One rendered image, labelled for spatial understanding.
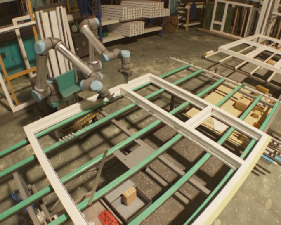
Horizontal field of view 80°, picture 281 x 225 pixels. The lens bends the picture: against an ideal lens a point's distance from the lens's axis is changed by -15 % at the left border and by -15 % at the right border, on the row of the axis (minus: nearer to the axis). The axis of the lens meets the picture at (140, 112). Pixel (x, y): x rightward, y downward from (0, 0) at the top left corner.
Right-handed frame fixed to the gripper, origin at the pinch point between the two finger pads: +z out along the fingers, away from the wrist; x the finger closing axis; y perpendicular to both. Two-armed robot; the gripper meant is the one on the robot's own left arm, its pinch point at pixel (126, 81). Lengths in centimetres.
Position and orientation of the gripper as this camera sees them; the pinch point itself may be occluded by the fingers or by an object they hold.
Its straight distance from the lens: 209.2
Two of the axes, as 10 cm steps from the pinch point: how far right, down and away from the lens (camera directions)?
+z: 0.0, 8.0, 6.0
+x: -6.6, -4.5, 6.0
